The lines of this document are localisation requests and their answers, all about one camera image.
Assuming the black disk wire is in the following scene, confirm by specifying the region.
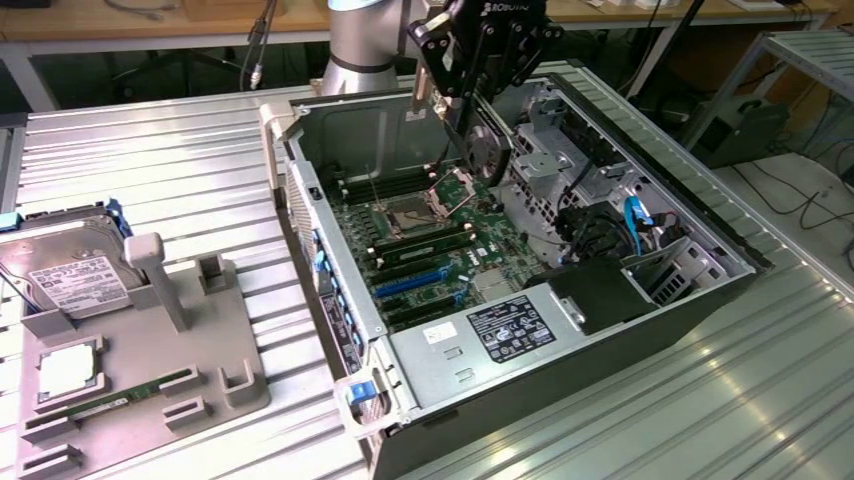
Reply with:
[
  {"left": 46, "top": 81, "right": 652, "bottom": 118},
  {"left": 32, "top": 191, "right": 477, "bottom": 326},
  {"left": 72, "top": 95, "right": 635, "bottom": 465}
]
[{"left": 0, "top": 264, "right": 38, "bottom": 309}]

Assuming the metal slat shelf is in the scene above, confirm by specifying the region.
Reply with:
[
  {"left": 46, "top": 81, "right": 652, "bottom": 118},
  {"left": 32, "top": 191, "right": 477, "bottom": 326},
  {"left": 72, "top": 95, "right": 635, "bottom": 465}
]
[{"left": 683, "top": 27, "right": 854, "bottom": 151}]

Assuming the green motherboard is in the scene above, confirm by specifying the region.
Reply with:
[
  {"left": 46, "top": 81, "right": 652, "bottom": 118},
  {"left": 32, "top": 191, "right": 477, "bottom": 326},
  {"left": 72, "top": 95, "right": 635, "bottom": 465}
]
[{"left": 325, "top": 164, "right": 555, "bottom": 334}]

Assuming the blue expansion slot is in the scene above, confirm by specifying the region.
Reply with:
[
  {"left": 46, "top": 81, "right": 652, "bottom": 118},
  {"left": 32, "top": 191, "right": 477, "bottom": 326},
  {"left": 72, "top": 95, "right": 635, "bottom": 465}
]
[{"left": 372, "top": 267, "right": 455, "bottom": 299}]

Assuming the thin locking lever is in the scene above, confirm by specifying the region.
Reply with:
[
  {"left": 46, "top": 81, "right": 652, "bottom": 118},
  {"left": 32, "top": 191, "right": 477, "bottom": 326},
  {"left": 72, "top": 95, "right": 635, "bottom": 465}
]
[{"left": 364, "top": 162, "right": 387, "bottom": 209}]

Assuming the grey parts rack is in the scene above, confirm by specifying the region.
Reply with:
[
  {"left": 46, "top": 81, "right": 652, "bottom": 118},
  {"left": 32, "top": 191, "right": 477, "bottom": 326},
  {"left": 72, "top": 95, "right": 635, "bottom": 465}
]
[{"left": 12, "top": 232, "right": 272, "bottom": 480}]

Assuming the wooden desk with white frame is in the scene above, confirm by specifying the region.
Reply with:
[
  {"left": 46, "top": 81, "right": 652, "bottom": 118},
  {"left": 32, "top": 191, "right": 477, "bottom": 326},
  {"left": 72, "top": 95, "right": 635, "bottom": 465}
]
[{"left": 0, "top": 0, "right": 839, "bottom": 114}]

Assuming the CPU socket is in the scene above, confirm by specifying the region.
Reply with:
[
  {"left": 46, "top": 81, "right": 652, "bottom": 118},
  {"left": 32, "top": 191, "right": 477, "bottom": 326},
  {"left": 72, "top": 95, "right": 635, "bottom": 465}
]
[{"left": 379, "top": 197, "right": 441, "bottom": 236}]

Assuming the silver CPU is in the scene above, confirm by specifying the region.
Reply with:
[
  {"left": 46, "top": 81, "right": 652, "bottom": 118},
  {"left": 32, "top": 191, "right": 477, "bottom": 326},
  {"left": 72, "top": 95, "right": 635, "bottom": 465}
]
[{"left": 36, "top": 344, "right": 101, "bottom": 401}]

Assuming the metal socket cover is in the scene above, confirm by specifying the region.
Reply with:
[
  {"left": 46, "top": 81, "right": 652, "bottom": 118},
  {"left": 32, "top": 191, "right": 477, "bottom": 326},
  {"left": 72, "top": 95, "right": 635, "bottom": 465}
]
[{"left": 425, "top": 167, "right": 485, "bottom": 211}]

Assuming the black open PC case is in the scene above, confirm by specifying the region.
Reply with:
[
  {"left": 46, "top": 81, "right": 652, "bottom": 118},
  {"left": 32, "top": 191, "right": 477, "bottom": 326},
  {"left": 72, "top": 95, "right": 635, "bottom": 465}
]
[{"left": 257, "top": 71, "right": 776, "bottom": 480}]

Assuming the silver drive cage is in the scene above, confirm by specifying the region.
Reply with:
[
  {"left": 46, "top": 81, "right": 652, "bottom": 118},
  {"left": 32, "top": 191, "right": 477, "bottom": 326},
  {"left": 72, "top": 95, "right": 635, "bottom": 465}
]
[{"left": 510, "top": 84, "right": 652, "bottom": 251}]

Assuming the black office chair base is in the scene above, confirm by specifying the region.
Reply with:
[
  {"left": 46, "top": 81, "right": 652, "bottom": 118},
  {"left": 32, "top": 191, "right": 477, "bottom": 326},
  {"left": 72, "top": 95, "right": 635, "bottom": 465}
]
[{"left": 105, "top": 47, "right": 265, "bottom": 101}]

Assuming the hard disk with blue bracket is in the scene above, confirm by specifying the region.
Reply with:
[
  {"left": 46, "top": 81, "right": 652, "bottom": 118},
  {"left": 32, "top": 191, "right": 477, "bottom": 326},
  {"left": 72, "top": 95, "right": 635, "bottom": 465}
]
[{"left": 0, "top": 199, "right": 139, "bottom": 321}]

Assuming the silver disk bay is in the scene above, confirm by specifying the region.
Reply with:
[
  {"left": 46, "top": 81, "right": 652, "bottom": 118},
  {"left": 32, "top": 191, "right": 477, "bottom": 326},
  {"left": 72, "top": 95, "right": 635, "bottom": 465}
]
[{"left": 619, "top": 237, "right": 735, "bottom": 306}]

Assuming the black RAM slot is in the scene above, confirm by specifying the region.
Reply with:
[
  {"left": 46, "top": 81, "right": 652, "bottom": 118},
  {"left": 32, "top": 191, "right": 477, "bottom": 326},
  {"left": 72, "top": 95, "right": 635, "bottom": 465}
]
[
  {"left": 336, "top": 169, "right": 428, "bottom": 194},
  {"left": 340, "top": 179, "right": 435, "bottom": 205}
]

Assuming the silver power supply unit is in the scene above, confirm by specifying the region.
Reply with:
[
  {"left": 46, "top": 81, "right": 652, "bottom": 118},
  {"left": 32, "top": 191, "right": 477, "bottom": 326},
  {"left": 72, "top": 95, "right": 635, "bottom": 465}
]
[{"left": 385, "top": 292, "right": 595, "bottom": 416}]

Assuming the black wire bundle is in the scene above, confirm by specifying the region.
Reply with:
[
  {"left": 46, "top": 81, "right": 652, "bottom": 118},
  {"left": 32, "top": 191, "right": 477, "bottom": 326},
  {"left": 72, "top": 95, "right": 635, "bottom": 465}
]
[{"left": 556, "top": 204, "right": 632, "bottom": 261}]

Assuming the loose green RAM stick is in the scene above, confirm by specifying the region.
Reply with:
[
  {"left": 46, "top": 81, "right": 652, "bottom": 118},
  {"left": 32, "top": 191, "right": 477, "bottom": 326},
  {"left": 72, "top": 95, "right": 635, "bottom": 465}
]
[{"left": 38, "top": 370, "right": 195, "bottom": 419}]

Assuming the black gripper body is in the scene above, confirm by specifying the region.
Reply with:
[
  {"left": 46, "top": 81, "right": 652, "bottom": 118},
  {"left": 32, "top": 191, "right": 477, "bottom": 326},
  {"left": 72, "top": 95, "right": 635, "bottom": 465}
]
[{"left": 443, "top": 0, "right": 552, "bottom": 31}]

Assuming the hanging cable with plug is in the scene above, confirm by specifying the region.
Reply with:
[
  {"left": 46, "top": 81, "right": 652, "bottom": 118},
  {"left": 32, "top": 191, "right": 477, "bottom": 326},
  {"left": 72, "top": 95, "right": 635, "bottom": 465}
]
[{"left": 239, "top": 0, "right": 280, "bottom": 92}]

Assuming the black air shroud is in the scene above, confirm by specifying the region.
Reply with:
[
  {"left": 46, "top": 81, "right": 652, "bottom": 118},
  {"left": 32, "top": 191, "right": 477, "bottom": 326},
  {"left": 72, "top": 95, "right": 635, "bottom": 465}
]
[{"left": 523, "top": 257, "right": 659, "bottom": 336}]

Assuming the black graphics card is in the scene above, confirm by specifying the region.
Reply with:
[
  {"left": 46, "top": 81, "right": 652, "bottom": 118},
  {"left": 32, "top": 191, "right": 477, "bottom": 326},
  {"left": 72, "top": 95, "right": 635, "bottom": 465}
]
[{"left": 407, "top": 62, "right": 516, "bottom": 190}]

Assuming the black expansion slot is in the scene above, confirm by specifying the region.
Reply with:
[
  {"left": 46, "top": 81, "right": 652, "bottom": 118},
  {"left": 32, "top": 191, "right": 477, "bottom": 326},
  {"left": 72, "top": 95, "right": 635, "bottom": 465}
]
[{"left": 384, "top": 294, "right": 468, "bottom": 329}]

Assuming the blue wire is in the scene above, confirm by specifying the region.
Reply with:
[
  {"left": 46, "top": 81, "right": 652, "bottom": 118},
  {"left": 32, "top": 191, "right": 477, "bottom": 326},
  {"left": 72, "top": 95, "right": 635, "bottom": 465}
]
[{"left": 623, "top": 197, "right": 652, "bottom": 256}]

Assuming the black box device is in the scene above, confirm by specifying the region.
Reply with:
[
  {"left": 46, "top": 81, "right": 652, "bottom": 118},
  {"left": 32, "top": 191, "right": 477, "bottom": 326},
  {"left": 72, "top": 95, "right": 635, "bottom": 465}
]
[{"left": 692, "top": 97, "right": 790, "bottom": 170}]

